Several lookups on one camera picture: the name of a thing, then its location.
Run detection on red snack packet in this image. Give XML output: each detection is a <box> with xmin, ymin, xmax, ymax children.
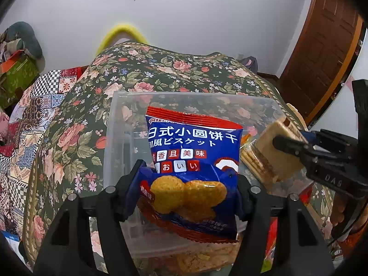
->
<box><xmin>264</xmin><ymin>217</ymin><xmax>280</xmax><ymax>266</ymax></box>

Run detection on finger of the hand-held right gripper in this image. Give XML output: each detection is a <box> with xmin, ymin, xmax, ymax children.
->
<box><xmin>273</xmin><ymin>136</ymin><xmax>311</xmax><ymax>163</ymax></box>
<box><xmin>301</xmin><ymin>129</ymin><xmax>358</xmax><ymax>151</ymax></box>

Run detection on blue and white packet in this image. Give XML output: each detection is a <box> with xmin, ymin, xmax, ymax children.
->
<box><xmin>0</xmin><ymin>230</ymin><xmax>21</xmax><ymax>255</ymax></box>

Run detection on yellow curved bar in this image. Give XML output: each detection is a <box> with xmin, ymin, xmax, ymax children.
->
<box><xmin>95</xmin><ymin>24</ymin><xmax>150</xmax><ymax>56</ymax></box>

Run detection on clear plastic container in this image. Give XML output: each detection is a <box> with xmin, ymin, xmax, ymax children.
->
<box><xmin>103</xmin><ymin>91</ymin><xmax>314</xmax><ymax>268</ymax></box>

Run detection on blue biscuit packet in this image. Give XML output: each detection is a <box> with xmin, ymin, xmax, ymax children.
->
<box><xmin>137</xmin><ymin>106</ymin><xmax>245</xmax><ymax>243</ymax></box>

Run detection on person's right hand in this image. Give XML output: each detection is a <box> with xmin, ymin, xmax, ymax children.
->
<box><xmin>330</xmin><ymin>197</ymin><xmax>368</xmax><ymax>240</ymax></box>

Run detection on green and orange box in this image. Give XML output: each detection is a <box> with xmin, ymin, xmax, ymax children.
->
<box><xmin>0</xmin><ymin>50</ymin><xmax>40</xmax><ymax>108</ymax></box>

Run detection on dark cloth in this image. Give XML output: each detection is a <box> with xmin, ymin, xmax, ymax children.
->
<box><xmin>241</xmin><ymin>57</ymin><xmax>258</xmax><ymax>71</ymax></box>

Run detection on yellow snack packet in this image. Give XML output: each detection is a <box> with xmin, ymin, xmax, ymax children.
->
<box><xmin>172</xmin><ymin>244</ymin><xmax>240</xmax><ymax>274</ymax></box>

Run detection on patchwork printed cloth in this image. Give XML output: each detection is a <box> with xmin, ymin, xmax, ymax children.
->
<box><xmin>0</xmin><ymin>68</ymin><xmax>84</xmax><ymax>236</ymax></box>

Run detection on green floral cloth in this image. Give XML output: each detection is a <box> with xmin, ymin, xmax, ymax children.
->
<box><xmin>22</xmin><ymin>42</ymin><xmax>345</xmax><ymax>276</ymax></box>

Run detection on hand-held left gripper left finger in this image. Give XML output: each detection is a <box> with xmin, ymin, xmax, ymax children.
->
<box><xmin>33</xmin><ymin>160</ymin><xmax>148</xmax><ymax>276</ymax></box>

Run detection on grey cushion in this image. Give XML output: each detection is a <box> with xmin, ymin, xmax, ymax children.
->
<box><xmin>5</xmin><ymin>21</ymin><xmax>44</xmax><ymax>65</ymax></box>

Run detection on clear-wrapped cracker pack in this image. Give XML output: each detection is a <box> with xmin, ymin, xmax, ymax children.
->
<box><xmin>239</xmin><ymin>115</ymin><xmax>310</xmax><ymax>185</ymax></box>

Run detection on brown wooden door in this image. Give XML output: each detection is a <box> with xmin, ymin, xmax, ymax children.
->
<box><xmin>278</xmin><ymin>0</ymin><xmax>366</xmax><ymax>125</ymax></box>

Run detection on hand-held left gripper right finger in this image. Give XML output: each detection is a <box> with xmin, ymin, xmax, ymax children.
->
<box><xmin>233</xmin><ymin>175</ymin><xmax>335</xmax><ymax>276</ymax></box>

